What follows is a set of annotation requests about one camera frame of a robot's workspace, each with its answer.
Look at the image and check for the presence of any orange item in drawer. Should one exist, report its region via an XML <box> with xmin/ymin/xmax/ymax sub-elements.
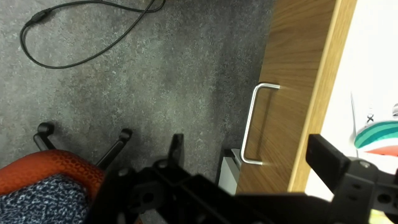
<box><xmin>370</xmin><ymin>146</ymin><xmax>398</xmax><ymax>157</ymax></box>

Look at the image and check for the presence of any orange chair with blue cushion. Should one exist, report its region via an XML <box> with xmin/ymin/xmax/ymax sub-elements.
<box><xmin>0</xmin><ymin>122</ymin><xmax>135</xmax><ymax>224</ymax></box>

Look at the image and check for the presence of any black floor cable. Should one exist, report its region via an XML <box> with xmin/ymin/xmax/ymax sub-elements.
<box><xmin>19</xmin><ymin>0</ymin><xmax>168</xmax><ymax>70</ymax></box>

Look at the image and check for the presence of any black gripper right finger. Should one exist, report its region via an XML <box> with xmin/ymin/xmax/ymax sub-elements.
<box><xmin>306</xmin><ymin>134</ymin><xmax>398</xmax><ymax>216</ymax></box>

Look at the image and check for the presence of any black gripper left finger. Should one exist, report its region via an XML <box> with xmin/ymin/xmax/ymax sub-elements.
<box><xmin>167</xmin><ymin>133</ymin><xmax>184</xmax><ymax>173</ymax></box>

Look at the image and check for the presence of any silver drawer handle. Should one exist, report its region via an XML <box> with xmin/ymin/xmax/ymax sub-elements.
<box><xmin>240</xmin><ymin>82</ymin><xmax>281</xmax><ymax>167</ymax></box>

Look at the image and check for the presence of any green item in drawer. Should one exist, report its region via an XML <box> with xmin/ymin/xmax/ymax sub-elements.
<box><xmin>354</xmin><ymin>121</ymin><xmax>398</xmax><ymax>148</ymax></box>

